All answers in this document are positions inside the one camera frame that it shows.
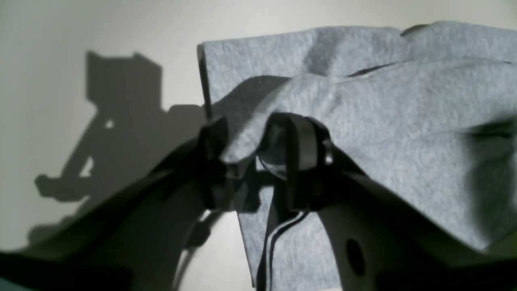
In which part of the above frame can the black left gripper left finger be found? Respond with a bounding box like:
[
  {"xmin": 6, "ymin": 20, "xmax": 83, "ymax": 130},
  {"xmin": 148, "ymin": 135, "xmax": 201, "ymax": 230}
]
[{"xmin": 1, "ymin": 117, "xmax": 231, "ymax": 291}]

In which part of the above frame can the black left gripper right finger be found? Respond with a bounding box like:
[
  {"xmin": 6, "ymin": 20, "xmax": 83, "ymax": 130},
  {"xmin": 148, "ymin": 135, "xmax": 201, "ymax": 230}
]
[{"xmin": 269, "ymin": 113, "xmax": 516, "ymax": 291}]

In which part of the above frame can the grey T-shirt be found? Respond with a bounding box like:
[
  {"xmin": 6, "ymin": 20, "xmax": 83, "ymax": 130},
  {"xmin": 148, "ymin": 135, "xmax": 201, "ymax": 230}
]
[{"xmin": 198, "ymin": 21, "xmax": 516, "ymax": 291}]

